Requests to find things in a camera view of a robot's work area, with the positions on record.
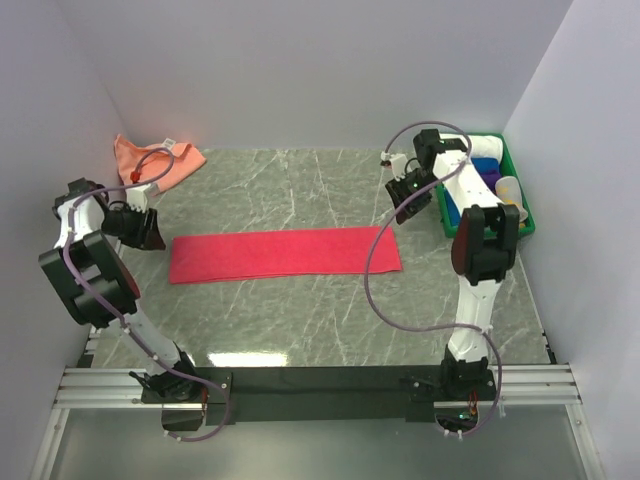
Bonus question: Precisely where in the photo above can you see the yellow grey patterned towel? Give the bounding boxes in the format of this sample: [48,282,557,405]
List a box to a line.
[495,176,529,223]

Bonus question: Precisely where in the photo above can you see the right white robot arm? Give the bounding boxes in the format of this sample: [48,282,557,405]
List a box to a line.
[381,128,520,399]

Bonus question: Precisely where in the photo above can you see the aluminium rail frame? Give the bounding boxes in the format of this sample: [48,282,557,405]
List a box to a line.
[29,239,606,480]

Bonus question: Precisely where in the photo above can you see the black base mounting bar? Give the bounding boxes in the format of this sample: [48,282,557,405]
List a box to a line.
[135,365,500,431]

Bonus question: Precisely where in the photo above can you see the purple rolled towel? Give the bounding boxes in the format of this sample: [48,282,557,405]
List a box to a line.
[480,171,502,190]

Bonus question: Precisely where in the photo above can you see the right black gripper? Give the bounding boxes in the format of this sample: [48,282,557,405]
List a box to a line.
[385,170,440,225]

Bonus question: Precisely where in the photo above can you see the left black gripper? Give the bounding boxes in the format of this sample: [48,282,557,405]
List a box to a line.
[101,202,167,250]

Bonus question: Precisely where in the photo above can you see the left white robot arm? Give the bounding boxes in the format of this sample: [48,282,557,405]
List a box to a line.
[39,178,201,402]

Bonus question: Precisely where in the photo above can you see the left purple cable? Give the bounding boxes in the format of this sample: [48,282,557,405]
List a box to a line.
[62,148,234,444]

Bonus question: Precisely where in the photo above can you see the pink towel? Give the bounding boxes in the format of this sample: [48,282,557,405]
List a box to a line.
[169,227,379,285]

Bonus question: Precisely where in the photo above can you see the light blue rolled towel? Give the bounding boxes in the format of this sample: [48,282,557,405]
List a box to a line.
[444,191,460,227]

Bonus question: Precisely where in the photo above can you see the white rolled towel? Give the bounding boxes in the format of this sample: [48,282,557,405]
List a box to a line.
[469,135,504,162]

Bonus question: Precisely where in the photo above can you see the green plastic bin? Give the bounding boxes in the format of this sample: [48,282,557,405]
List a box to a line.
[435,134,536,238]

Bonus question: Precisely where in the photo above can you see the white label on salmon towel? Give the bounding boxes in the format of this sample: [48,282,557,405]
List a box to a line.
[161,138,176,150]

